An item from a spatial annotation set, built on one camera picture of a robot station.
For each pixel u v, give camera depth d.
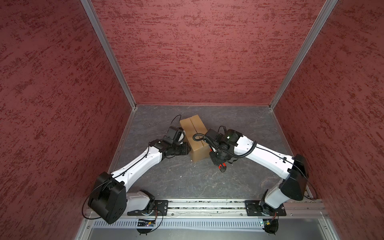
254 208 0.74
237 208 0.76
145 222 0.72
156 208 0.73
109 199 0.40
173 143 0.64
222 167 0.71
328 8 0.72
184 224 0.78
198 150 0.78
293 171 0.42
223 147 0.52
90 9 0.71
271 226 0.70
